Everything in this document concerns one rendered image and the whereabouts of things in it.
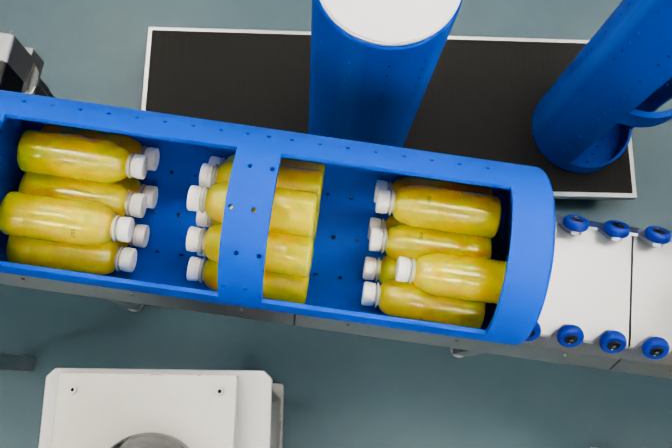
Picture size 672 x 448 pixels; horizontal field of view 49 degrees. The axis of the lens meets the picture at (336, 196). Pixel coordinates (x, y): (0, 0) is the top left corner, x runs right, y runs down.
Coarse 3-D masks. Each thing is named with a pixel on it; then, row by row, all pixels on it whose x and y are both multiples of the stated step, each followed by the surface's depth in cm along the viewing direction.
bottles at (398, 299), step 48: (48, 192) 116; (96, 192) 116; (144, 192) 125; (480, 192) 121; (144, 240) 123; (384, 240) 118; (432, 240) 117; (480, 240) 117; (288, 288) 115; (384, 288) 117
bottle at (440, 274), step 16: (432, 256) 112; (448, 256) 113; (464, 256) 113; (416, 272) 112; (432, 272) 111; (448, 272) 111; (464, 272) 111; (480, 272) 111; (496, 272) 111; (432, 288) 112; (448, 288) 111; (464, 288) 111; (480, 288) 111; (496, 288) 111
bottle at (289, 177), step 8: (232, 160) 117; (216, 168) 116; (224, 168) 115; (280, 168) 115; (288, 168) 116; (296, 168) 116; (304, 168) 117; (216, 176) 116; (224, 176) 114; (280, 176) 114; (288, 176) 114; (296, 176) 114; (304, 176) 114; (312, 176) 115; (320, 176) 115; (280, 184) 114; (288, 184) 114; (296, 184) 114; (304, 184) 114; (312, 184) 114; (320, 184) 114; (320, 192) 114
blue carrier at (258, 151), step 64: (0, 128) 117; (128, 128) 107; (192, 128) 109; (256, 128) 113; (0, 192) 120; (256, 192) 103; (512, 192) 106; (0, 256) 121; (192, 256) 127; (256, 256) 103; (320, 256) 129; (384, 256) 130; (512, 256) 103; (384, 320) 110; (512, 320) 106
